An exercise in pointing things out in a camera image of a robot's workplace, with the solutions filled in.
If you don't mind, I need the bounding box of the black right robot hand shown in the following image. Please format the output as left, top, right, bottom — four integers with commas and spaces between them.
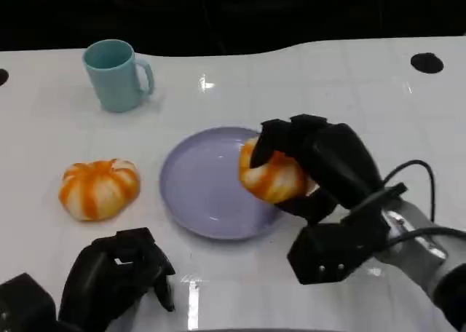
250, 114, 385, 226

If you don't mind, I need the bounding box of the orange white toy bread roll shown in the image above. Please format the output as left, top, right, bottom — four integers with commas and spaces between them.
239, 136, 317, 204
58, 159, 141, 222

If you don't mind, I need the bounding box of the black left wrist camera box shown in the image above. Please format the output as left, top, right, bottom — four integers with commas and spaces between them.
0, 272, 58, 332

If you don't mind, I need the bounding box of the pale green mug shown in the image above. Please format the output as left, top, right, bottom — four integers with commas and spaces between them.
82, 39, 155, 114

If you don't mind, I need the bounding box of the lilac plate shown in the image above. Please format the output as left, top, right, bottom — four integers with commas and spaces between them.
159, 127, 288, 241

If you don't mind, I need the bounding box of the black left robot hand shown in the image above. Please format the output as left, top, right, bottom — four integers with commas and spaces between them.
58, 227, 176, 332

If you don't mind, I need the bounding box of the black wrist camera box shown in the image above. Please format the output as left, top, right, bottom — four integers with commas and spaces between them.
0, 272, 58, 332
286, 215, 391, 285

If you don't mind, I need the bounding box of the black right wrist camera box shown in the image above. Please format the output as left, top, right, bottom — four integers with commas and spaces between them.
286, 215, 391, 285

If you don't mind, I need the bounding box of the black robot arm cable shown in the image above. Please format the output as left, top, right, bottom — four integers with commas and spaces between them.
349, 159, 437, 224
384, 226, 466, 248

